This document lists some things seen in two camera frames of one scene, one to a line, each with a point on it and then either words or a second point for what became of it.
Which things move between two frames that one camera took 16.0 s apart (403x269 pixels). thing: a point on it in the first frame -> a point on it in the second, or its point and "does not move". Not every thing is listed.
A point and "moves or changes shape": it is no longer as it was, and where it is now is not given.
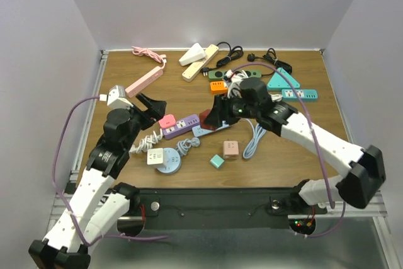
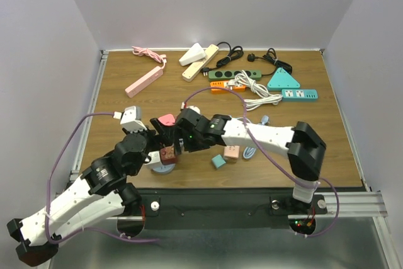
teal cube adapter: (216, 160) does not move
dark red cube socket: (203, 116) moves or changes shape
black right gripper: (219, 112) -> (182, 132)
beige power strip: (192, 71) does not move
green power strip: (219, 75) does not move
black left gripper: (157, 108) -> (167, 133)
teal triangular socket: (277, 82) does not move
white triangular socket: (192, 55) does not move
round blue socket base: (172, 161) -> (160, 168)
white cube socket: (155, 157) does not move
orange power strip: (218, 88) does not move
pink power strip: (143, 82) does not move
